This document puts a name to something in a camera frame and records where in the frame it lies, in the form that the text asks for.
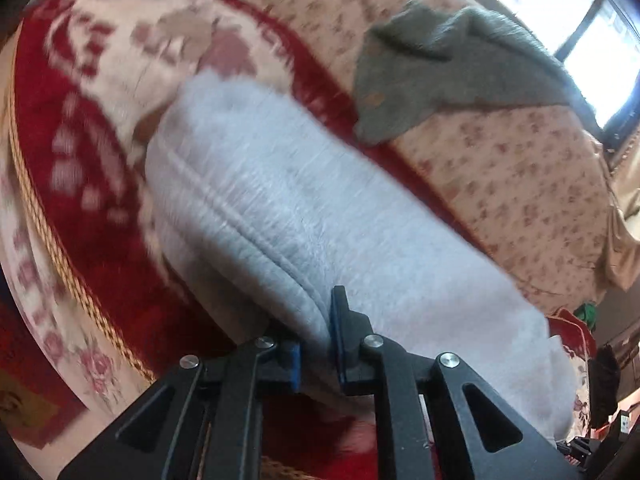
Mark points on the pink floral bed sheet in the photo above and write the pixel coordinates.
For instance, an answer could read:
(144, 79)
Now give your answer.
(500, 160)

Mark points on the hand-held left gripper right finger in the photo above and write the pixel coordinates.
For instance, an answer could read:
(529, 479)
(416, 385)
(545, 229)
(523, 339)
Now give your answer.
(338, 345)

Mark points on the red patterned blanket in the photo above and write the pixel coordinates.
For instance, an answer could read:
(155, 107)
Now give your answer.
(105, 170)

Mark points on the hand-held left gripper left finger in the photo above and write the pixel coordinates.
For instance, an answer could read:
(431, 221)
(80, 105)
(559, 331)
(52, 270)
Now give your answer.
(292, 362)

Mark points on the dark grey knitted garment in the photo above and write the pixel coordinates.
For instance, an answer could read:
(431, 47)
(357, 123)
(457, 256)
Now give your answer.
(450, 67)

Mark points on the light grey pants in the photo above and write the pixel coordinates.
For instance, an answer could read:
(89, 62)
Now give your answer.
(310, 220)

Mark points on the window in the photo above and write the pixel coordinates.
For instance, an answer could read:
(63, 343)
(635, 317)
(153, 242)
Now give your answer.
(575, 20)

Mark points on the beige curtain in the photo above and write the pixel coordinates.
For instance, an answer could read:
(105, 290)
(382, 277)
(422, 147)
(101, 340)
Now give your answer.
(620, 220)

